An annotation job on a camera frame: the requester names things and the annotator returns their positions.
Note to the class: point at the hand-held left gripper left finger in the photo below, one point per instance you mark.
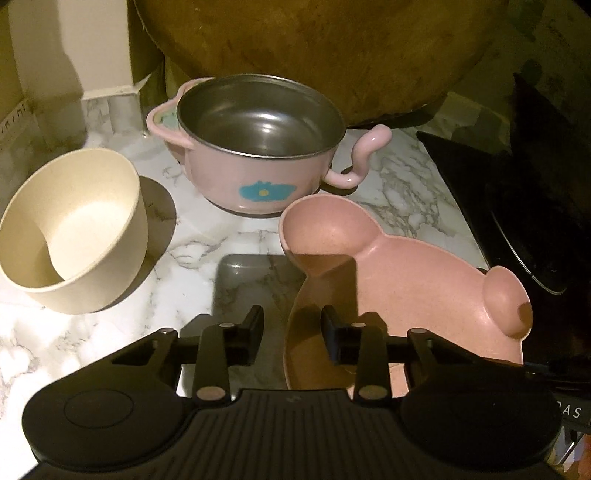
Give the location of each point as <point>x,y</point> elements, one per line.
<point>247,334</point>

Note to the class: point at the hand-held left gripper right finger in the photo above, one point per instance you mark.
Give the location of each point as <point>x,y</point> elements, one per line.
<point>336,334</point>

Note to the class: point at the pink bear-shaped plate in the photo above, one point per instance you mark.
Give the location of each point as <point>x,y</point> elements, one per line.
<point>415,277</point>

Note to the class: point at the cream bowl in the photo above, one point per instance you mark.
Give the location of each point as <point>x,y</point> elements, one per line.
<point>87,226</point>

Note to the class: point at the black cooktop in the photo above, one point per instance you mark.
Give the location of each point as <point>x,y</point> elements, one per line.
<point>531,207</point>

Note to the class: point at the round wooden cutting board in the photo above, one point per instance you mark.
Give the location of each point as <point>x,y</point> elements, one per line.
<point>323,55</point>

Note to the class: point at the white patterned trim strip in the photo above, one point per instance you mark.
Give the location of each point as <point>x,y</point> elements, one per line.
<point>14,117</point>

